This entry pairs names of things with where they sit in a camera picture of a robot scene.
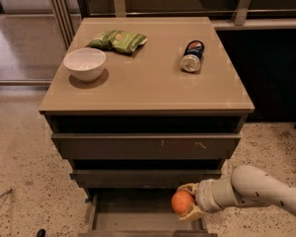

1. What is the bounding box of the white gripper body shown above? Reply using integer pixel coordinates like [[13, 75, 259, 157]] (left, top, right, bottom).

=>
[[195, 179, 222, 213]]

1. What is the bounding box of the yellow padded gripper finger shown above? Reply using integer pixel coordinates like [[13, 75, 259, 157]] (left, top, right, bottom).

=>
[[179, 204, 206, 221], [177, 183, 198, 196]]

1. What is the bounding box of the orange fruit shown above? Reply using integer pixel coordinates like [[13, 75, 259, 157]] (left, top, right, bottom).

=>
[[171, 191, 194, 215]]

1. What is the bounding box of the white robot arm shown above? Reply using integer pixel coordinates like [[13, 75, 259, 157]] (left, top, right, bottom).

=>
[[178, 165, 296, 221]]

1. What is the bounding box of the bottom grey open drawer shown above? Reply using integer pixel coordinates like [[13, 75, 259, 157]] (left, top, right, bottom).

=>
[[77, 189, 218, 237]]

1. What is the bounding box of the grey drawer cabinet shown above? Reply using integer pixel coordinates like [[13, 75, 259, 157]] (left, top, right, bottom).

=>
[[38, 16, 256, 237]]

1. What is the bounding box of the middle grey drawer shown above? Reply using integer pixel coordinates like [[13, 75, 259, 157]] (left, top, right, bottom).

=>
[[70, 170, 221, 189]]

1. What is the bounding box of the top grey drawer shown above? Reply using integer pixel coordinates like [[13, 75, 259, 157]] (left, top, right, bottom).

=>
[[51, 133, 241, 160]]

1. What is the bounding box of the blue pepsi can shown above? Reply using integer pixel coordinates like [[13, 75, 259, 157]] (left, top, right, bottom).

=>
[[181, 40, 204, 73]]

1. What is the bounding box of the black object on floor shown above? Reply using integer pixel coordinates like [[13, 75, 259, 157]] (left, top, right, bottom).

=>
[[37, 229, 46, 237]]

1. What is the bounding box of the green chip bag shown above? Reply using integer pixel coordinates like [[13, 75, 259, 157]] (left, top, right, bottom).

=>
[[89, 30, 148, 54]]

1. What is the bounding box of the white bowl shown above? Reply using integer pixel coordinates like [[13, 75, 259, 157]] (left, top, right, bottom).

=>
[[63, 47, 107, 82]]

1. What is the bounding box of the wooden metal railing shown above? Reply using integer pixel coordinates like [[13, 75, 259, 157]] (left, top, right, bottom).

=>
[[50, 0, 296, 44]]

